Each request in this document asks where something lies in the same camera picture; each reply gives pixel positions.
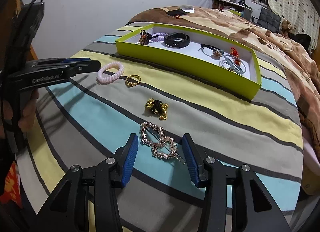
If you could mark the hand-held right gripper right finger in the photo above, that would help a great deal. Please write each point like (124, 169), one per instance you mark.
(190, 161)

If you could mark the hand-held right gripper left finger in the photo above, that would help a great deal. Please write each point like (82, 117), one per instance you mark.
(130, 161)

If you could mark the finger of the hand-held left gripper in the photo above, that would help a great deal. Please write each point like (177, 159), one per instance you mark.
(75, 60)
(87, 67)

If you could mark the rhinestone hair clip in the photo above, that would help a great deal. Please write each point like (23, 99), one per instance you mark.
(160, 155)

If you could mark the brown bead charm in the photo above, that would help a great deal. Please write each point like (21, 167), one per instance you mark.
(143, 38)

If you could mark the black wristband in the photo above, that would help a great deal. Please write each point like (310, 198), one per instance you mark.
(175, 44)

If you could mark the green cardboard box tray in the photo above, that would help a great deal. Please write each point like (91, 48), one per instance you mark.
(187, 64)

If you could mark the red knot ornament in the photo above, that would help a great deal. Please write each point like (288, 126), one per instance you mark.
(234, 52)

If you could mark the person's left hand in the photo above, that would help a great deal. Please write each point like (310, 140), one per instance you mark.
(28, 111)

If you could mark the striped cloth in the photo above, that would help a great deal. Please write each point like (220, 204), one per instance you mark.
(225, 131)

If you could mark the black smartphone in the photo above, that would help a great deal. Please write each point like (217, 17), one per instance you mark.
(177, 12)

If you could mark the red patterned cloth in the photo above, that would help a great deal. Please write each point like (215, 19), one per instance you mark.
(13, 187)

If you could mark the small white box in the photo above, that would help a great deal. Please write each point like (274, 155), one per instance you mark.
(188, 8)

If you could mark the brown patterned blanket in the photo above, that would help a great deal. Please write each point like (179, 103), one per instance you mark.
(275, 46)

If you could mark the white shelf desk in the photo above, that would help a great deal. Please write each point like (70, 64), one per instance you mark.
(225, 2)

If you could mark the dark grey chair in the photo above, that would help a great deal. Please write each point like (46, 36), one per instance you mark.
(268, 19)

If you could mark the brown teddy bear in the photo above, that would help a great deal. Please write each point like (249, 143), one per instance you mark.
(286, 28)

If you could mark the black clothing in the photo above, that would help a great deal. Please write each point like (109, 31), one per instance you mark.
(302, 39)

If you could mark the black desk gadget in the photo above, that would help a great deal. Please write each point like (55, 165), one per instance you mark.
(242, 2)

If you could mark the heart print curtain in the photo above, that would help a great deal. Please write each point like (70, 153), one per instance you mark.
(290, 4)

